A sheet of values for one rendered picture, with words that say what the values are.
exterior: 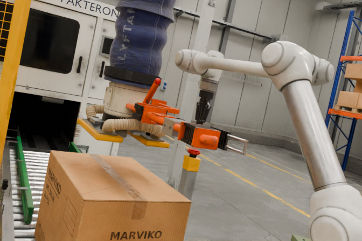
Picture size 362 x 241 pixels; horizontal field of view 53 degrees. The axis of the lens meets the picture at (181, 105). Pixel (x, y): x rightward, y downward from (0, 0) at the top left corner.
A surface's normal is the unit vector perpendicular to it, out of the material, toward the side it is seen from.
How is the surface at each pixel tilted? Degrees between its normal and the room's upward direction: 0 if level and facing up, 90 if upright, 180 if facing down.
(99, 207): 90
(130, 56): 78
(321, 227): 94
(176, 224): 90
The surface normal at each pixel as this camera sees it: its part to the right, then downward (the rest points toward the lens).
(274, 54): -0.77, -0.28
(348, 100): -0.89, -0.13
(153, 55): 0.72, -0.07
